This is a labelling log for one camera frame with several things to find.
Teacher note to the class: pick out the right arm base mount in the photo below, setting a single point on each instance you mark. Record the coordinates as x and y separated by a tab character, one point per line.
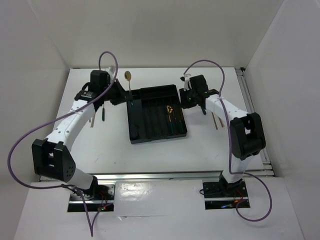
215	199

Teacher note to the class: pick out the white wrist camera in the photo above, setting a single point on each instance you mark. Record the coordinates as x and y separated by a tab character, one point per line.
186	80
112	68

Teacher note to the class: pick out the gold spoon green handle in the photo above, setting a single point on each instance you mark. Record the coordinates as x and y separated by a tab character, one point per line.
128	77
169	110

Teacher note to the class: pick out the aluminium right side rail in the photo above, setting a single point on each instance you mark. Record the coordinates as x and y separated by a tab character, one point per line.
267	168

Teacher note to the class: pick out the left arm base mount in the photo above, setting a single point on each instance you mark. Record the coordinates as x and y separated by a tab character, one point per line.
102	201

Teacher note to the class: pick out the gold fork green handle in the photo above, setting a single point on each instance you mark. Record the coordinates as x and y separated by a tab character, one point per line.
203	111
103	116

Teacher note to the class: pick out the black cutlery organizer tray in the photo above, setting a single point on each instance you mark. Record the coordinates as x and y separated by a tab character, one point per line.
148	120

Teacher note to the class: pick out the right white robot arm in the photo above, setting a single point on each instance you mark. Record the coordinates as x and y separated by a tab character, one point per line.
245	131

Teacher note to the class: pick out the aluminium front rail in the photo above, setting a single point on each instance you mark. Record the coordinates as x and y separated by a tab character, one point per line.
187	175

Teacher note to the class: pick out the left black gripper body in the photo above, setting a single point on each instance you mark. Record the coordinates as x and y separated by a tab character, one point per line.
114	94

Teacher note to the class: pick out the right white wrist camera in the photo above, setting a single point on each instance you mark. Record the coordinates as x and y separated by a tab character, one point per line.
186	80

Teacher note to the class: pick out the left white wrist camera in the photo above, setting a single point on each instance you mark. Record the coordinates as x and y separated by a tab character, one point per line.
112	68

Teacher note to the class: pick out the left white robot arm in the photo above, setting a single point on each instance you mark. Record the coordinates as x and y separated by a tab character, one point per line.
52	156

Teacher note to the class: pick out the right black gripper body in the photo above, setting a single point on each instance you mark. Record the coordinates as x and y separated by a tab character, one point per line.
188	98

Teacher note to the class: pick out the aluminium rail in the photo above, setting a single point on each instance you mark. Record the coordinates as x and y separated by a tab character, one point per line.
187	175
267	168

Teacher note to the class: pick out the brown chopstick outer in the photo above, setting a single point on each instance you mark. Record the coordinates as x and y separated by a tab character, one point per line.
221	122

